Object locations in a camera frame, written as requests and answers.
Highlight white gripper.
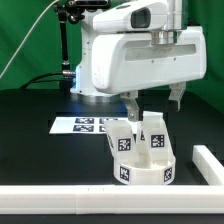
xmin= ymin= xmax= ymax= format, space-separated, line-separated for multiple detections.
xmin=92 ymin=0 xmax=206 ymax=122

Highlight white round stool seat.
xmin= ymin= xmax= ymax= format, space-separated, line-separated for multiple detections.
xmin=114 ymin=155 xmax=176 ymax=185

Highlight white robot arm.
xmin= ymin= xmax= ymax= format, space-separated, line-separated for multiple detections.
xmin=70 ymin=0 xmax=206 ymax=121

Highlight paper sheet with markers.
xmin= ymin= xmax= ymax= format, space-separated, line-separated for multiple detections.
xmin=49 ymin=117 xmax=137 ymax=134

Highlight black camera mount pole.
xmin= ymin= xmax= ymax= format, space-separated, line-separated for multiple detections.
xmin=54 ymin=3 xmax=74 ymax=93

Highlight white right barrier rail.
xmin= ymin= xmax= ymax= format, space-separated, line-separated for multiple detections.
xmin=192 ymin=145 xmax=224 ymax=186

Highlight white barrier rail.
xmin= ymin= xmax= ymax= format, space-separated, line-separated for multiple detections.
xmin=0 ymin=185 xmax=224 ymax=214
xmin=192 ymin=145 xmax=224 ymax=186

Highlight black camera on mount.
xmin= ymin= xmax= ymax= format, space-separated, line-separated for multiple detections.
xmin=66 ymin=0 xmax=111 ymax=9

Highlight black cables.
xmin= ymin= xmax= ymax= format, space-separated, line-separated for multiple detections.
xmin=19 ymin=71 xmax=66 ymax=90

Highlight white cable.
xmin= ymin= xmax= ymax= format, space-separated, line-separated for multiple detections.
xmin=0 ymin=0 xmax=61 ymax=80

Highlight white front barrier rail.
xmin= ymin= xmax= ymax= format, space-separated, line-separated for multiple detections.
xmin=0 ymin=185 xmax=224 ymax=214

